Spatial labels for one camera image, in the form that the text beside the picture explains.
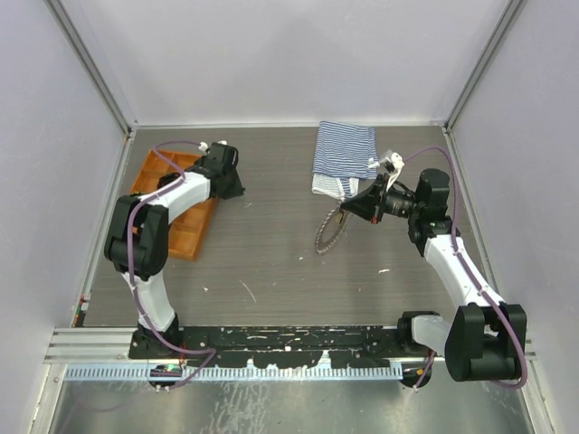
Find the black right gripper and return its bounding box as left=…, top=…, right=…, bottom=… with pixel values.
left=341, top=173, right=423, bottom=224

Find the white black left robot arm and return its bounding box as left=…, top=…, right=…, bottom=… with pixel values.
left=104, top=141, right=244, bottom=358

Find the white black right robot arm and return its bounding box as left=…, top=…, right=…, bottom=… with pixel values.
left=340, top=168, right=528, bottom=388

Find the striped blue white cloth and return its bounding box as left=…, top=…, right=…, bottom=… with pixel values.
left=311, top=121, right=378, bottom=201

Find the orange compartment tray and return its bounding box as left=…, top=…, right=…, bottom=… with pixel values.
left=129, top=148, right=219, bottom=262

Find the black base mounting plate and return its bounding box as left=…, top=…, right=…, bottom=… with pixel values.
left=128, top=325, right=453, bottom=370

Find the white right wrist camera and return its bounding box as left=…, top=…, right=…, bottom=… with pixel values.
left=379, top=149, right=404, bottom=184

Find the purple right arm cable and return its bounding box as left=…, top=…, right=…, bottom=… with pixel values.
left=402, top=146, right=530, bottom=390

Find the white slotted cable duct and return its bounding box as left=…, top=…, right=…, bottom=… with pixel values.
left=64, top=363, right=403, bottom=382

